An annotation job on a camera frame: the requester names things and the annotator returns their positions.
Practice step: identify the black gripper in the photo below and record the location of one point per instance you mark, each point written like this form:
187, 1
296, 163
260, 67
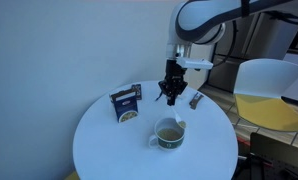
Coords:
174, 74

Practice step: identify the white plastic spoon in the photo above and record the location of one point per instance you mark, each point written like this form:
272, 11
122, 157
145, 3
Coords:
178, 117

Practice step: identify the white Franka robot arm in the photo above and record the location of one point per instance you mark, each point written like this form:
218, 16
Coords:
202, 16

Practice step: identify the white green soup mug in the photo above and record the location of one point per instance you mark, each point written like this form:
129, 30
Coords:
169, 143

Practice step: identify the blue pasta box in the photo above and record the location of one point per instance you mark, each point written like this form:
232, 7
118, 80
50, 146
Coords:
126, 106

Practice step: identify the white shell chair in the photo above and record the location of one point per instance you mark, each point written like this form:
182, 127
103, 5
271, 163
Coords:
269, 78

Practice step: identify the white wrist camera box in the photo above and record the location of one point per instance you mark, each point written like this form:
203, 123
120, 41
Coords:
195, 63

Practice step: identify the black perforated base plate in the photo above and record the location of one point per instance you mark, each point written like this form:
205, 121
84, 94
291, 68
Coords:
279, 156

